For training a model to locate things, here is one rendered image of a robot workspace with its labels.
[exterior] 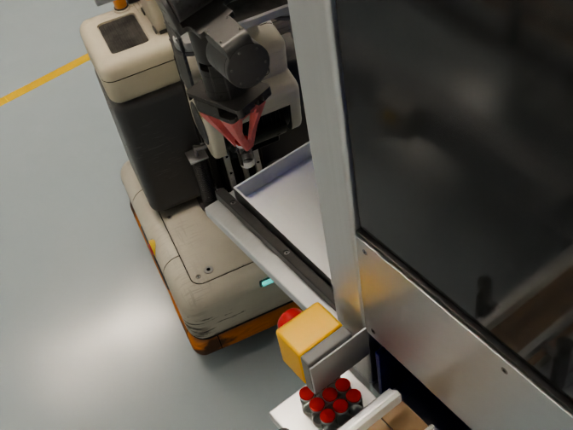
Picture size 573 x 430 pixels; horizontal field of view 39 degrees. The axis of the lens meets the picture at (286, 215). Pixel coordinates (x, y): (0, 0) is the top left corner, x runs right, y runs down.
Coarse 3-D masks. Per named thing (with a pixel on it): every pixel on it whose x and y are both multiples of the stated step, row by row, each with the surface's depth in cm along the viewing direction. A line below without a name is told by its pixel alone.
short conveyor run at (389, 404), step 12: (384, 396) 106; (396, 396) 101; (372, 408) 105; (384, 408) 101; (396, 408) 105; (408, 408) 104; (348, 420) 104; (360, 420) 100; (372, 420) 100; (384, 420) 104; (396, 420) 104; (408, 420) 103; (420, 420) 103
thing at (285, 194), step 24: (264, 168) 141; (288, 168) 145; (312, 168) 144; (240, 192) 138; (264, 192) 142; (288, 192) 141; (312, 192) 140; (264, 216) 133; (288, 216) 137; (312, 216) 136; (288, 240) 129; (312, 240) 133; (312, 264) 126
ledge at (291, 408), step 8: (344, 376) 115; (352, 376) 115; (352, 384) 114; (360, 384) 114; (296, 392) 114; (368, 392) 112; (288, 400) 113; (296, 400) 113; (368, 400) 112; (280, 408) 113; (288, 408) 113; (296, 408) 112; (272, 416) 112; (280, 416) 112; (288, 416) 112; (296, 416) 112; (304, 416) 111; (280, 424) 111; (288, 424) 111; (296, 424) 111; (304, 424) 111; (312, 424) 110
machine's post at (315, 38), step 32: (288, 0) 73; (320, 0) 69; (320, 32) 72; (320, 64) 75; (320, 96) 78; (320, 128) 82; (320, 160) 86; (320, 192) 91; (352, 192) 85; (352, 224) 89; (352, 256) 93; (352, 288) 99; (352, 320) 105
